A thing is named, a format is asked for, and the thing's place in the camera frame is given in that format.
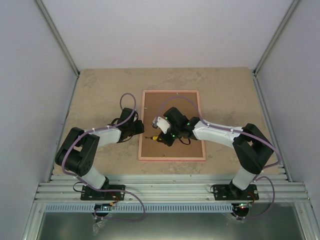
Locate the pink wooden photo frame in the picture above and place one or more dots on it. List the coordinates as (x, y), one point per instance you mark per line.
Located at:
(158, 102)

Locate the right aluminium corner post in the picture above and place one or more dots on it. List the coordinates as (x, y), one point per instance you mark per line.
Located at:
(277, 35)

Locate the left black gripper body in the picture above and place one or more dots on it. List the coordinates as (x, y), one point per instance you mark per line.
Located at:
(136, 131)

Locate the clear plastic bag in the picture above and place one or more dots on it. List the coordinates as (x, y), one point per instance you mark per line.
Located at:
(98, 224)

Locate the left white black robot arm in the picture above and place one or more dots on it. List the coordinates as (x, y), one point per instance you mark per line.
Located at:
(77, 153)

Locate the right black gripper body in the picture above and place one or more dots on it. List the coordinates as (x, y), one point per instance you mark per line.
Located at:
(170, 141)

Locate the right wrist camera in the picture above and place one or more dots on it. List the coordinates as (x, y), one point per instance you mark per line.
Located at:
(161, 123)

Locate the left aluminium corner post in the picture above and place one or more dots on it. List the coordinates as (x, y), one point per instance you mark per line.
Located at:
(56, 35)

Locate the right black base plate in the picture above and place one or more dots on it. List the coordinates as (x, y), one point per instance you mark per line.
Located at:
(227, 192)

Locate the aluminium corner post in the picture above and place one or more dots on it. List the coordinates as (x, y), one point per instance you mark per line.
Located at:
(56, 35)
(277, 35)

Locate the yellow handled screwdriver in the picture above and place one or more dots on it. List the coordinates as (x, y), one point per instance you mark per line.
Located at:
(154, 138)

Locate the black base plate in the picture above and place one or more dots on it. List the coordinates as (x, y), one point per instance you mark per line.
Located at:
(227, 192)
(117, 194)

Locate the aluminium rail base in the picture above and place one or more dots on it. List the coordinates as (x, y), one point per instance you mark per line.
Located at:
(174, 188)

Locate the grey slotted cable duct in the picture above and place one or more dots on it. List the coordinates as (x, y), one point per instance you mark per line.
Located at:
(138, 208)

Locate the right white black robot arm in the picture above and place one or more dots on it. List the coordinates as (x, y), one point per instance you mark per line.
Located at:
(251, 147)

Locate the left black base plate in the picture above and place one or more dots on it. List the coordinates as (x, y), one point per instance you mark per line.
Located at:
(117, 194)

